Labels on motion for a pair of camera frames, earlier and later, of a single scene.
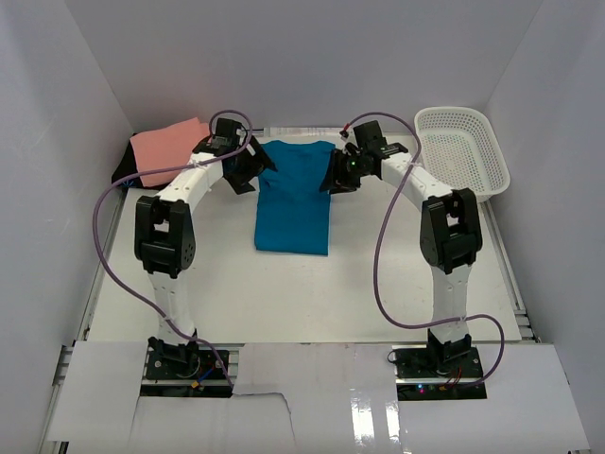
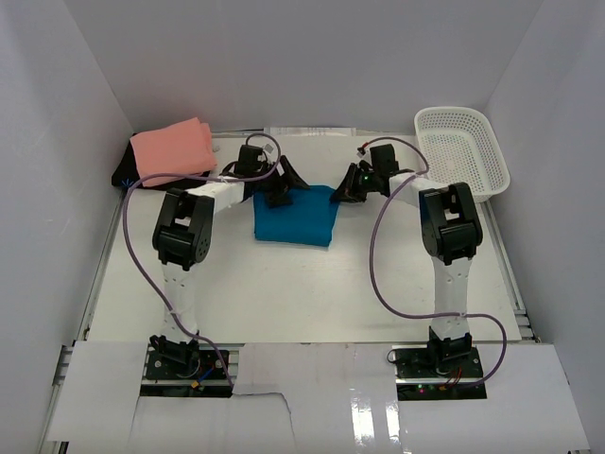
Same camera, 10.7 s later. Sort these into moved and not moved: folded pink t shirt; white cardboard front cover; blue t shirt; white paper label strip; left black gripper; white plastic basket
Moved: left black gripper; blue t shirt
Not moved: white cardboard front cover; folded pink t shirt; white paper label strip; white plastic basket
